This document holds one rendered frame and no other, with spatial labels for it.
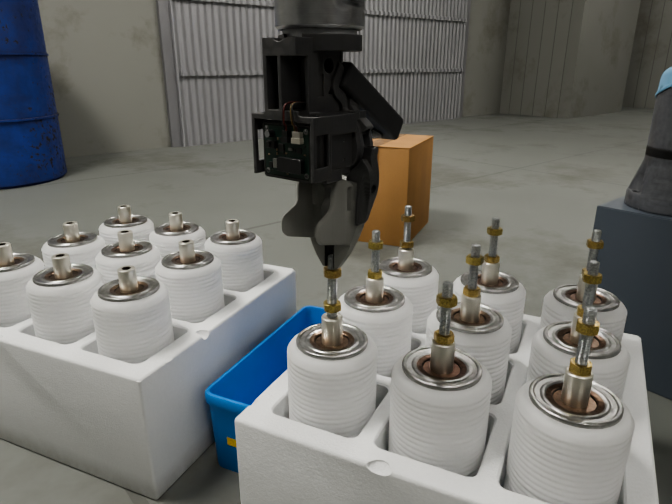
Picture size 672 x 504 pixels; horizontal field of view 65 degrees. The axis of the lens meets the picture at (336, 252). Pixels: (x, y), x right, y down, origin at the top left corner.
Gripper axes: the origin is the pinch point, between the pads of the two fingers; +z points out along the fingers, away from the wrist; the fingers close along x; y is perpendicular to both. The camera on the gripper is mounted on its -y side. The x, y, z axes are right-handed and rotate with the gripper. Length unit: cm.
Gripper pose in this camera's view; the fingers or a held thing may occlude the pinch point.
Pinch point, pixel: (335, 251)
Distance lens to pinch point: 52.8
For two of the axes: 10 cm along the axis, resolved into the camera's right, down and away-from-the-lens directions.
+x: 7.8, 2.1, -5.9
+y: -6.3, 2.6, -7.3
